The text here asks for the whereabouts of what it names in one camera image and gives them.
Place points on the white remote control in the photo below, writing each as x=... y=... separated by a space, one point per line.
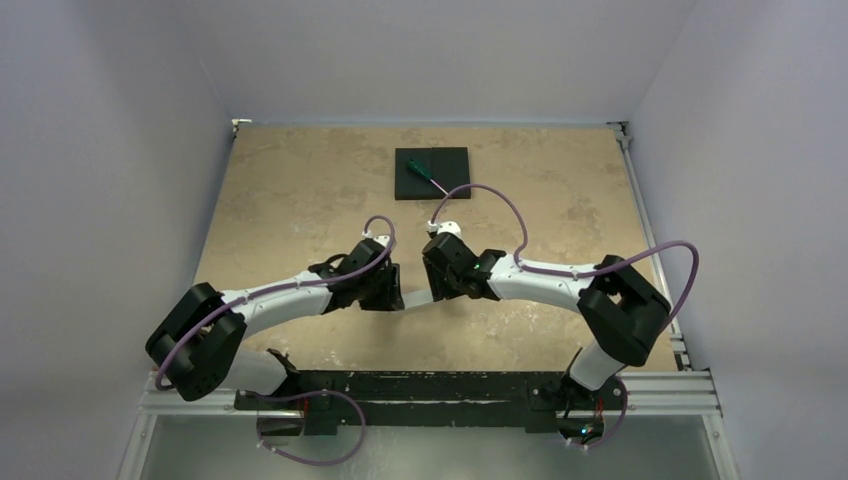
x=416 y=299

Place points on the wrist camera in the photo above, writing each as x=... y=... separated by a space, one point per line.
x=383 y=239
x=436 y=228

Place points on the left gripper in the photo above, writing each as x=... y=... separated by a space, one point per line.
x=390 y=298

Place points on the aluminium frame rail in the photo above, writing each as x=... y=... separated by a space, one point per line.
x=623 y=138

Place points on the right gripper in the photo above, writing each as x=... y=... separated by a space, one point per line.
x=436 y=277

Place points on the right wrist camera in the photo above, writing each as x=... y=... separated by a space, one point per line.
x=436 y=228

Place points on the green handled screwdriver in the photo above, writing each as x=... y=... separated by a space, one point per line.
x=419 y=170

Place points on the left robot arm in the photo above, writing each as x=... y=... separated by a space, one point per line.
x=197 y=347

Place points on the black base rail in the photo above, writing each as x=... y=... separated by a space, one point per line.
x=322 y=401

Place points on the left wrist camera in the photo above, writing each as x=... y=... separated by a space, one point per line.
x=383 y=239

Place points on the black foam pad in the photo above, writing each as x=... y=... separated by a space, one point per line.
x=450 y=167

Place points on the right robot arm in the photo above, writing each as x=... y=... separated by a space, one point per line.
x=623 y=310

